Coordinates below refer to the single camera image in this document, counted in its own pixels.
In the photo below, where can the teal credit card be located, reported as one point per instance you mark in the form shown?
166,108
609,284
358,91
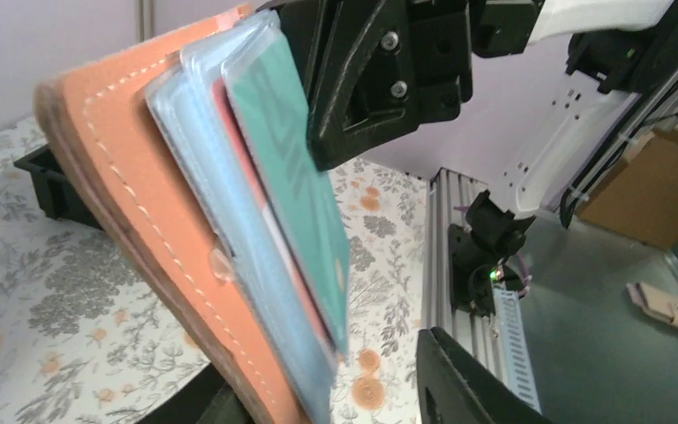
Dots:
268,99

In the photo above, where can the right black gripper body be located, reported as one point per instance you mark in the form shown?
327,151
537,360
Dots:
445,34

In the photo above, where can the red credit card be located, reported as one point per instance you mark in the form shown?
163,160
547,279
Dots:
281,284

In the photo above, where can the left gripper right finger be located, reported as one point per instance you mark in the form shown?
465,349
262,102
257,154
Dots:
453,387

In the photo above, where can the floral table mat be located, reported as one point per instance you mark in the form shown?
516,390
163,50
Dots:
83,339

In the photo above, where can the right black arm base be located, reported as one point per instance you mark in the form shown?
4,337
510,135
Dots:
478,252

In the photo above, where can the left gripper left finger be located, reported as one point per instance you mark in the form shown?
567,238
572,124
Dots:
206,399

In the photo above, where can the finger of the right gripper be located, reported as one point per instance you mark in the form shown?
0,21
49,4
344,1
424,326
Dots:
355,64

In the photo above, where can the aluminium mounting rail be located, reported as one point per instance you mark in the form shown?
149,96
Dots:
497,339

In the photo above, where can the black plastic bin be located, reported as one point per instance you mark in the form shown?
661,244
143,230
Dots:
55,194

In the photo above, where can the brown cardboard box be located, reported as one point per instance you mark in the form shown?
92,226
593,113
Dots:
639,196

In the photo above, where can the cardboard scrap on floor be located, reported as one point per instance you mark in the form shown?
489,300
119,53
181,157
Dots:
655,303

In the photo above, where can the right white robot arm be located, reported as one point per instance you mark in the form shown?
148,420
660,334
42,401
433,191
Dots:
617,49

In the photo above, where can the orange leather card holder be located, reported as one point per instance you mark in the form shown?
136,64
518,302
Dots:
105,140

